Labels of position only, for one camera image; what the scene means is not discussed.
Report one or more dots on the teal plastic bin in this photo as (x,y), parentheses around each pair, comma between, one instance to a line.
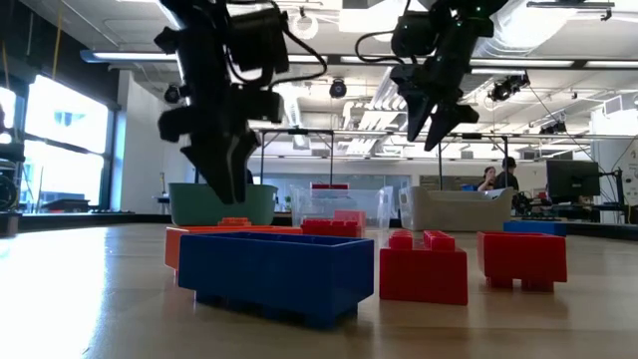
(189,209)

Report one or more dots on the white sign board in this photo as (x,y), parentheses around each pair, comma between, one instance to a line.
(632,179)

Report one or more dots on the black monitor stand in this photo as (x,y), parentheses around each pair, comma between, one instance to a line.
(618,194)

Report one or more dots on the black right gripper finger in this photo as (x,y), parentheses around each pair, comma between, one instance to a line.
(448,122)
(416,114)

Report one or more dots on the black gantry frame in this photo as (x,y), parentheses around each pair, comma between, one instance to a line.
(299,131)
(473,135)

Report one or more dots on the blue crate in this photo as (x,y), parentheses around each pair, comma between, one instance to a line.
(469,188)

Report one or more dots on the white plastic bin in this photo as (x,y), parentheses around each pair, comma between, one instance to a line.
(448,214)

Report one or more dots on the long ceiling light strip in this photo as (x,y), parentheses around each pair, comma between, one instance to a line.
(129,56)

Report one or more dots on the long orange toy block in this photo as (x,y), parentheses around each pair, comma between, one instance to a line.
(172,249)
(351,215)

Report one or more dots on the small red toy block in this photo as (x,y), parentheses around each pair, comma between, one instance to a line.
(523,259)

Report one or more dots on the red crate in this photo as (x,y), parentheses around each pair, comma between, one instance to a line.
(329,186)

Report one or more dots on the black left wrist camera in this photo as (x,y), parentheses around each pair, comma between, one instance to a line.
(259,40)

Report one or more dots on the clear plastic bin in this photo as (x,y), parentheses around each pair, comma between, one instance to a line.
(319,207)

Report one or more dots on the black computer monitor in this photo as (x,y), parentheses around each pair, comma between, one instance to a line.
(573,179)

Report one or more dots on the black ceiling track lights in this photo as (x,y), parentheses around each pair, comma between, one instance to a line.
(553,128)
(506,89)

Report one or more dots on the person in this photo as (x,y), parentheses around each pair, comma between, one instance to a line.
(487,180)
(506,177)

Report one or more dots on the black equipment stack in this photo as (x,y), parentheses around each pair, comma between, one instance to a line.
(7,192)

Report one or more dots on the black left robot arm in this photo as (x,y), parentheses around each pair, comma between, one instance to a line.
(199,15)

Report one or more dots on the black monitor desk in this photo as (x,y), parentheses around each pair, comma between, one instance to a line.
(573,212)

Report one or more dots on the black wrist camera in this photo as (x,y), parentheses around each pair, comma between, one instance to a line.
(259,40)
(414,35)

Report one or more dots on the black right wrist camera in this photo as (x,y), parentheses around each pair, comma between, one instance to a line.
(414,35)

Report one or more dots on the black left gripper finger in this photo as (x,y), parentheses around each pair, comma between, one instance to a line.
(217,169)
(244,154)

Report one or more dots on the black round ceiling camera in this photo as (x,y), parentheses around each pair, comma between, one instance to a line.
(172,95)
(338,89)

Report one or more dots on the silver ceiling duct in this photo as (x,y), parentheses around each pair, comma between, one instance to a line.
(523,30)

